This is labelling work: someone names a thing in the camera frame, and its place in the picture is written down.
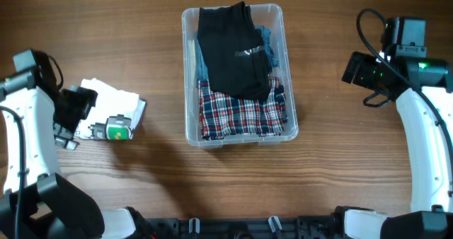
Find white printed t-shirt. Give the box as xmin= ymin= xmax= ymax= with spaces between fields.
xmin=76 ymin=78 xmax=146 ymax=140

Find black garment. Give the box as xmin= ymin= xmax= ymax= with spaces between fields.
xmin=197 ymin=1 xmax=270 ymax=101

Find blue jeans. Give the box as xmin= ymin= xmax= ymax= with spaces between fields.
xmin=194 ymin=25 xmax=280 ymax=81

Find red blue plaid shirt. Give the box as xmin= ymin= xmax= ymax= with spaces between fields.
xmin=197 ymin=77 xmax=287 ymax=140

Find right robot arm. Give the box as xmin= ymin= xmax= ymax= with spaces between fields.
xmin=333 ymin=17 xmax=452 ymax=238

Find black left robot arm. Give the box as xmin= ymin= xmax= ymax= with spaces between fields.
xmin=1 ymin=49 xmax=154 ymax=238

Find clear plastic storage bin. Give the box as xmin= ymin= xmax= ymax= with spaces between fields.
xmin=181 ymin=4 xmax=299 ymax=148

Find black right camera cable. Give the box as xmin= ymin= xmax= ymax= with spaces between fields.
xmin=355 ymin=8 xmax=453 ymax=162

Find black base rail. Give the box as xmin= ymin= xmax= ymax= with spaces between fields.
xmin=147 ymin=216 xmax=342 ymax=239

